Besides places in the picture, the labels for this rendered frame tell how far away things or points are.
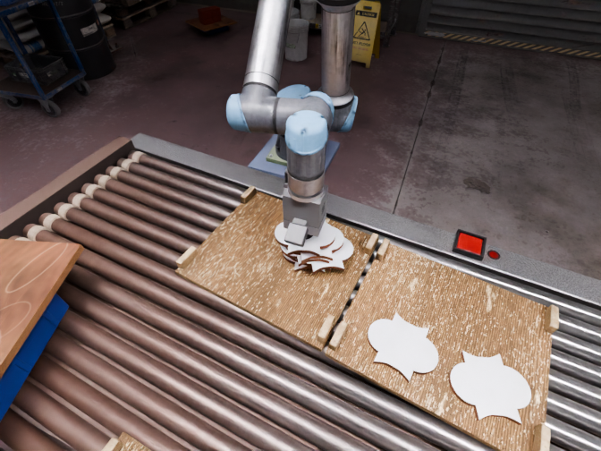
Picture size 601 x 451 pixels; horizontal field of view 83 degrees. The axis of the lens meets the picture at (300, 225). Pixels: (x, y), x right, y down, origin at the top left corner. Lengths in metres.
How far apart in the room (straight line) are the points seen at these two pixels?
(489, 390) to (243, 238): 0.64
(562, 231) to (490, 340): 1.95
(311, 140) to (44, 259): 0.64
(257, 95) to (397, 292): 0.54
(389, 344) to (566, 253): 1.97
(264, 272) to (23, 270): 0.51
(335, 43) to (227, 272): 0.65
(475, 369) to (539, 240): 1.87
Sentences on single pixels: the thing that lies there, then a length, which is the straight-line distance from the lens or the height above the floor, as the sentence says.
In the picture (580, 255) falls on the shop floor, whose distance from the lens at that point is 2.67.
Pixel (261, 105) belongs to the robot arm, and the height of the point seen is 1.29.
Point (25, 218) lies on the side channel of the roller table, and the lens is 1.24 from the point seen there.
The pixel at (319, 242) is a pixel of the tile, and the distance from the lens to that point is 0.81.
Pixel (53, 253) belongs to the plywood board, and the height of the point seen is 1.04.
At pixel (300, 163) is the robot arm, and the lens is 0.63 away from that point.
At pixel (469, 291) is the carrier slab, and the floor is 0.94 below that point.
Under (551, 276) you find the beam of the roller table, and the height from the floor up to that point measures 0.91.
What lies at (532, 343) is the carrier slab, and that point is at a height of 0.94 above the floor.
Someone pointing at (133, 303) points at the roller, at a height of 0.92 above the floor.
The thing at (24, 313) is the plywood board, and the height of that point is 1.04.
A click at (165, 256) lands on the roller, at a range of 0.97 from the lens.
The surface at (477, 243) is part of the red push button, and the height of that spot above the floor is 0.93.
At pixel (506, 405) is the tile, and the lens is 0.81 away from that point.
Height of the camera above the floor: 1.64
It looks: 48 degrees down
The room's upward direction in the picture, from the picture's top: straight up
